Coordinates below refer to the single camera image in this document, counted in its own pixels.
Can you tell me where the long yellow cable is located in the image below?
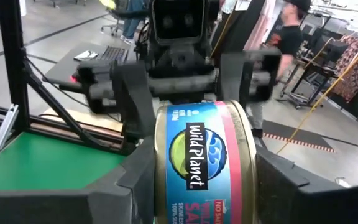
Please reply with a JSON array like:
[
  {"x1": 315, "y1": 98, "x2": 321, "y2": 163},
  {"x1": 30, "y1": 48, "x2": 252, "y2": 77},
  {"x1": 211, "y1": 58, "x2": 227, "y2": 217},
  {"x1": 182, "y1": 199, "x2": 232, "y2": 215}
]
[{"x1": 275, "y1": 36, "x2": 358, "y2": 156}]

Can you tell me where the pink hanging cloth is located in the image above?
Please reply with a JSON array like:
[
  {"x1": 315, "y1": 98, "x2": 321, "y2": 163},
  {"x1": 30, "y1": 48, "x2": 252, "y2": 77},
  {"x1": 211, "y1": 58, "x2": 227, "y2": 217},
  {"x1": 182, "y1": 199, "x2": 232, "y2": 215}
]
[{"x1": 243, "y1": 0, "x2": 278, "y2": 51}]

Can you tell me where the office chair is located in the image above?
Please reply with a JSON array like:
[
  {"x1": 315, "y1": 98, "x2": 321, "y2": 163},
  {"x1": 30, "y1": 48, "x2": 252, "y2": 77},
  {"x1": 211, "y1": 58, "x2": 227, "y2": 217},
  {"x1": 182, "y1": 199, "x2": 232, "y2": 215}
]
[{"x1": 99, "y1": 0, "x2": 150, "y2": 37}]

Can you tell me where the dark mat with striped edge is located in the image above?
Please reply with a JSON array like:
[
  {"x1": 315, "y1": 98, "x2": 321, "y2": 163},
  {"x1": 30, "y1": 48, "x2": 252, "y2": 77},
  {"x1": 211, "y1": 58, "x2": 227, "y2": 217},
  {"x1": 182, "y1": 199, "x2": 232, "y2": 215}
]
[{"x1": 261, "y1": 119, "x2": 336, "y2": 154}]

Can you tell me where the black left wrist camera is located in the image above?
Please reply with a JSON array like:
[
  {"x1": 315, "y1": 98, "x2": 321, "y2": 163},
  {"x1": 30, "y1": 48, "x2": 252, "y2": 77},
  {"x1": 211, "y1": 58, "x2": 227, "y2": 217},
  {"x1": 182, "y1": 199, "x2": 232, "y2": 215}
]
[{"x1": 150, "y1": 0, "x2": 207, "y2": 47}]

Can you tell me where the silver aluminium bracket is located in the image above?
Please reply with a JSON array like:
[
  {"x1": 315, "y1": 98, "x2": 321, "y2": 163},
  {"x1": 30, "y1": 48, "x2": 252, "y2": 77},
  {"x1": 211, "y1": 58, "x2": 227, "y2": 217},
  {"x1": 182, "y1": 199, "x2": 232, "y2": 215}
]
[{"x1": 0, "y1": 103, "x2": 20, "y2": 156}]

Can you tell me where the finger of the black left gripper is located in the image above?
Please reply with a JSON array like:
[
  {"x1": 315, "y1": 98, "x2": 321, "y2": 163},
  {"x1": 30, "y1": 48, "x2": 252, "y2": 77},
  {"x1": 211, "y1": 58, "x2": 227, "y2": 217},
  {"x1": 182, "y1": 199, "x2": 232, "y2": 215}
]
[
  {"x1": 76, "y1": 59, "x2": 157, "y2": 147},
  {"x1": 217, "y1": 47, "x2": 282, "y2": 108}
]

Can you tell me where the grey desk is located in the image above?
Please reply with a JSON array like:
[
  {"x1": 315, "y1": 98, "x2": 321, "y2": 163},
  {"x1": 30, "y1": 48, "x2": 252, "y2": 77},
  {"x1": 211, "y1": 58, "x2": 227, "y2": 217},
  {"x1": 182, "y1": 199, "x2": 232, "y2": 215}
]
[{"x1": 42, "y1": 41, "x2": 136, "y2": 93}]

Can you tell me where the person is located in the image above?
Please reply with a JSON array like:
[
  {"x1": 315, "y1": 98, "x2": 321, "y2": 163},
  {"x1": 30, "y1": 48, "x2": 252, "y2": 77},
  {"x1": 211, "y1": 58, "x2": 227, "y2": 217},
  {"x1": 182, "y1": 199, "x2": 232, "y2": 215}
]
[
  {"x1": 119, "y1": 0, "x2": 147, "y2": 46},
  {"x1": 246, "y1": 0, "x2": 313, "y2": 139}
]

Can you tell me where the backlit keyboard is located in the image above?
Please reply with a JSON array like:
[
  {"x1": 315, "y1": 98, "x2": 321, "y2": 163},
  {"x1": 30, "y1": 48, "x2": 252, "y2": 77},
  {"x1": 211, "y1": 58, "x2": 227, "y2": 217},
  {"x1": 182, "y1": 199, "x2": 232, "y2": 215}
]
[{"x1": 97, "y1": 45, "x2": 129, "y2": 62}]

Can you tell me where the green table mat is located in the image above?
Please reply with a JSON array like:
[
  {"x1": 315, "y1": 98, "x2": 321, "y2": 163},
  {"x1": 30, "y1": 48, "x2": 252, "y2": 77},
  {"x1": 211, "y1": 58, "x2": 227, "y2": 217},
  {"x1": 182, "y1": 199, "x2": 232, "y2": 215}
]
[{"x1": 0, "y1": 131, "x2": 127, "y2": 192}]

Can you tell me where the black and white booklet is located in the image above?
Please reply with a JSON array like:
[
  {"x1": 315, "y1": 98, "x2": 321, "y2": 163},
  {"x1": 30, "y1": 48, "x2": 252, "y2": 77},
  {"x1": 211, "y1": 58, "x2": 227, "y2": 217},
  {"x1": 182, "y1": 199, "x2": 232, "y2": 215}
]
[{"x1": 73, "y1": 49, "x2": 99, "y2": 62}]

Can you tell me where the black table frame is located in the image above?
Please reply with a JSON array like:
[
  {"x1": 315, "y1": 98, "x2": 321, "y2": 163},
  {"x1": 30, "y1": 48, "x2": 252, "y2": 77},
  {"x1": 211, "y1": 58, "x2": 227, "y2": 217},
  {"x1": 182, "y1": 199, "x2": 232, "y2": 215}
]
[{"x1": 0, "y1": 0, "x2": 136, "y2": 156}]

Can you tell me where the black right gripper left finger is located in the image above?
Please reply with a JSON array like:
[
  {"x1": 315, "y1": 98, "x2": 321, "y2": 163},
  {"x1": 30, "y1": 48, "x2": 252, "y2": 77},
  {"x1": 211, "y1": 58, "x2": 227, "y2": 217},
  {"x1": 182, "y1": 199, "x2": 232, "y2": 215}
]
[{"x1": 0, "y1": 136, "x2": 157, "y2": 224}]

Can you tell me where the gold-lid blue salmon can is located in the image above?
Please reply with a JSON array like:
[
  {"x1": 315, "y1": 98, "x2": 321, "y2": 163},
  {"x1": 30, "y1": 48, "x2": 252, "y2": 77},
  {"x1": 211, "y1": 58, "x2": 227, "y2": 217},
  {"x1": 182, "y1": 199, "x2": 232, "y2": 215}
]
[{"x1": 153, "y1": 99, "x2": 258, "y2": 224}]

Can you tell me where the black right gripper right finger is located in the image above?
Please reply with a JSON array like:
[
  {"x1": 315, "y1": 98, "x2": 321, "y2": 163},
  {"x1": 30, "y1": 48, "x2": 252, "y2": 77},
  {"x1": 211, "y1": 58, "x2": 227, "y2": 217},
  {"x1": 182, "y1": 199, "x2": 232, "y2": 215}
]
[{"x1": 254, "y1": 145, "x2": 358, "y2": 224}]

